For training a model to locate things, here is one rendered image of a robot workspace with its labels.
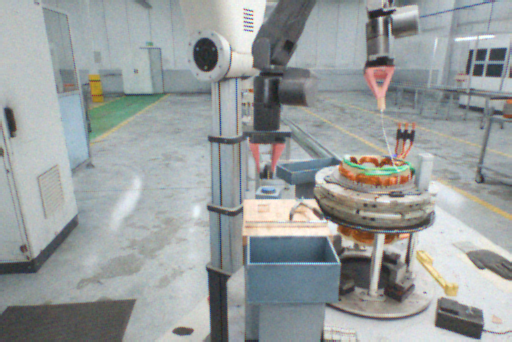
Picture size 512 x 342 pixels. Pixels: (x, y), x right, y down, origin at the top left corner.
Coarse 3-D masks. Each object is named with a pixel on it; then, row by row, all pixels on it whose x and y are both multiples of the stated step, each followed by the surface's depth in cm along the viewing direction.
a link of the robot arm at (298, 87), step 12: (264, 48) 65; (264, 60) 66; (276, 72) 70; (288, 72) 66; (300, 72) 64; (312, 72) 64; (288, 84) 65; (300, 84) 64; (312, 84) 65; (288, 96) 65; (300, 96) 64; (312, 96) 66
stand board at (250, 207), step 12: (252, 204) 87; (264, 204) 88; (276, 204) 87; (288, 204) 87; (312, 204) 87; (252, 216) 80; (264, 216) 81; (276, 216) 81; (288, 216) 81; (300, 216) 81; (312, 216) 81; (252, 228) 75; (264, 228) 75; (276, 228) 75; (288, 228) 75; (300, 228) 75; (312, 228) 75; (324, 228) 75
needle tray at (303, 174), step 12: (276, 168) 122; (288, 168) 124; (300, 168) 127; (312, 168) 129; (324, 168) 118; (288, 180) 115; (300, 180) 115; (312, 180) 117; (300, 192) 124; (312, 192) 121
